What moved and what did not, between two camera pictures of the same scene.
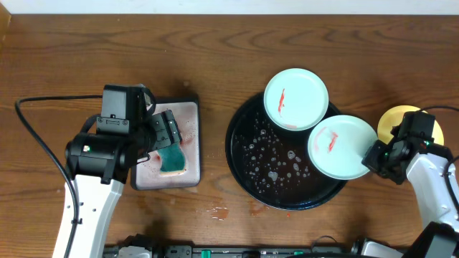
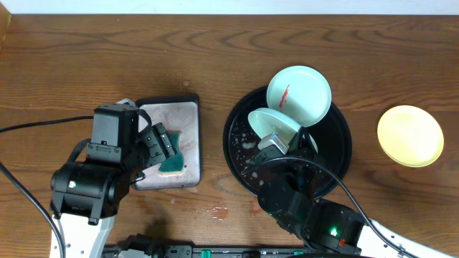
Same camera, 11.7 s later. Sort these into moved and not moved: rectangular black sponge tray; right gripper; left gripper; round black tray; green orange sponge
Moved: right gripper; left gripper
Not moved: round black tray; rectangular black sponge tray; green orange sponge
